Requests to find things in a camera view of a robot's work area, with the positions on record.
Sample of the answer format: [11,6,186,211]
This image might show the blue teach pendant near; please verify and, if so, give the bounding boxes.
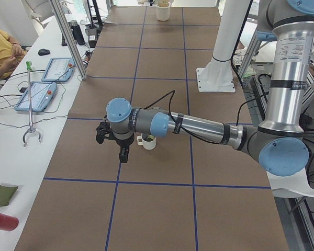
[14,82,57,112]

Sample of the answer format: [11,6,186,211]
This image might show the green lemon slices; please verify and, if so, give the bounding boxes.
[142,134,155,142]

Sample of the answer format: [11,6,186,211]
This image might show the green cloth pouch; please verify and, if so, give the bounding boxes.
[0,185,18,207]

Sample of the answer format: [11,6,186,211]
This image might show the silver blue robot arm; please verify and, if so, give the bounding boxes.
[96,1,314,176]

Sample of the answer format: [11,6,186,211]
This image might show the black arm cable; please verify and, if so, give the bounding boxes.
[143,90,245,144]

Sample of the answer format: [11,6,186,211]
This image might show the red bottle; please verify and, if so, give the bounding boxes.
[0,213,19,231]

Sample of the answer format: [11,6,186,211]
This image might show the grey aluminium frame post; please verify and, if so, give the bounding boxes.
[49,0,87,80]

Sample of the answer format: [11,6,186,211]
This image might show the white ribbed cup far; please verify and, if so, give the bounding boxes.
[156,2,171,21]

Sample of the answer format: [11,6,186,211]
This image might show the blue teach pendant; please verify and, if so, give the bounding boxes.
[41,58,75,82]
[14,82,57,112]

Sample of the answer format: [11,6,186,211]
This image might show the person in yellow shirt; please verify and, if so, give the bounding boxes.
[0,29,27,79]

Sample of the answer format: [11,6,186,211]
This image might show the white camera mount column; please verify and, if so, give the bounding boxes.
[196,0,252,93]

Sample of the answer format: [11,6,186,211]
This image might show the green handled reacher grabber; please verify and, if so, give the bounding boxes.
[23,61,41,147]

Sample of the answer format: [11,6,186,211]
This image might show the black water bottle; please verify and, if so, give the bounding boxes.
[70,19,85,45]

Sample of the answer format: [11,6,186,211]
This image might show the black computer mouse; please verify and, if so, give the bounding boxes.
[38,49,50,56]

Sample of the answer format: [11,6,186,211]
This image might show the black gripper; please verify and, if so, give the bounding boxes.
[96,115,134,163]

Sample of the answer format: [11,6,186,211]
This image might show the white ribbed HOME mug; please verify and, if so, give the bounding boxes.
[137,133,156,150]

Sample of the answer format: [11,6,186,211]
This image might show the blue teach pendant far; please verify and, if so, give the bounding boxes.
[41,58,75,82]

